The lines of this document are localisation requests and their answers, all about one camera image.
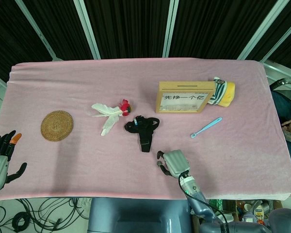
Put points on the white blue-label can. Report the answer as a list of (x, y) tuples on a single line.
[(258, 211)]

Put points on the aluminium frame post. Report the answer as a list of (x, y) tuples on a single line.
[(88, 31), (169, 29), (280, 41), (259, 31), (38, 31)]

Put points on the blue-grey robot torso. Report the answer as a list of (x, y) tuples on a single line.
[(135, 213)]

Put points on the green foil bag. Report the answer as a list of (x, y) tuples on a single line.
[(215, 203)]

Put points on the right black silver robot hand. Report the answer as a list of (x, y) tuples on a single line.
[(175, 161)]

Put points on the pink tablecloth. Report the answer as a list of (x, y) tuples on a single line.
[(111, 165)]

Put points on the light blue toothbrush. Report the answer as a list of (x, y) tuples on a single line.
[(206, 128)]

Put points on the white feather shuttlecock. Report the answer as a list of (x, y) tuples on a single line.
[(111, 112)]

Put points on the wooden framed money box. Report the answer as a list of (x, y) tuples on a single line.
[(182, 87)]

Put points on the black pleated curtain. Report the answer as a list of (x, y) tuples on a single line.
[(131, 24)]

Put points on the round woven rattan coaster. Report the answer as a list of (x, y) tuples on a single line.
[(57, 125)]

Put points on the person's blue jeans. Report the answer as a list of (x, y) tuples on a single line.
[(283, 106)]

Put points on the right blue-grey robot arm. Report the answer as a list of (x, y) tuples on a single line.
[(196, 194)]

